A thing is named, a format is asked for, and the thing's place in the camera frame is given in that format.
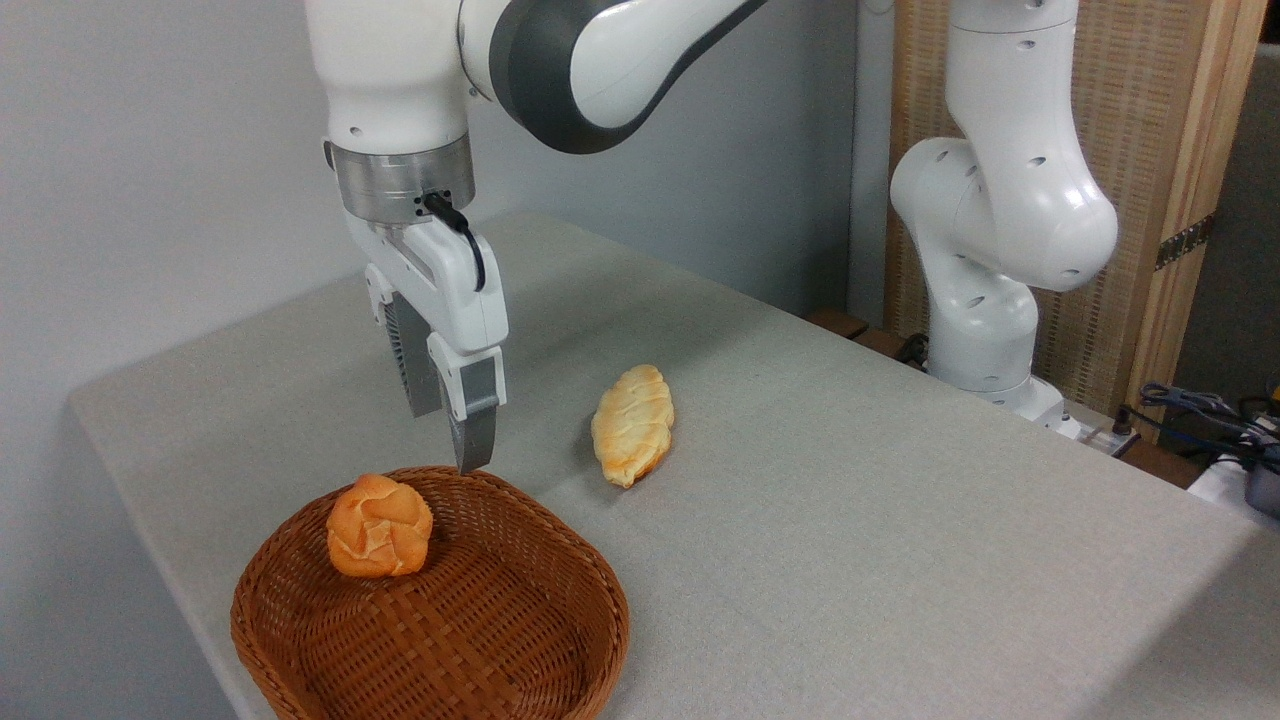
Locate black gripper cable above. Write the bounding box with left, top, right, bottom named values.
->
left=422, top=191, right=489, bottom=294

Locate long pale bread loaf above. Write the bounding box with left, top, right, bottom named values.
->
left=590, top=363, right=676, bottom=489

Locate brown wooden ledge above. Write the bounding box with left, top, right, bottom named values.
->
left=804, top=307, right=906, bottom=359

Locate grey box device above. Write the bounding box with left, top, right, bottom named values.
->
left=1244, top=464, right=1280, bottom=520

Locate dark metal screen hinge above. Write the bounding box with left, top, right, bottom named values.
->
left=1154, top=212, right=1217, bottom=272

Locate wooden woven folding screen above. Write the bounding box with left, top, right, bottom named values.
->
left=884, top=0, right=1269, bottom=443

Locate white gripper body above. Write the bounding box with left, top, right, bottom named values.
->
left=344, top=213, right=509, bottom=354

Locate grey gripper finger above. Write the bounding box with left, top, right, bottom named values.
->
left=363, top=264, right=444, bottom=419
left=427, top=334, right=508, bottom=474

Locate round orange bread roll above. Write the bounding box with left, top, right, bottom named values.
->
left=326, top=473, right=435, bottom=579

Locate brown wicker basket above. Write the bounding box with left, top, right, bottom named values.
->
left=230, top=465, right=631, bottom=720

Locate bundle of dark cables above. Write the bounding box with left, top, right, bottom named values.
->
left=1113, top=378, right=1280, bottom=473

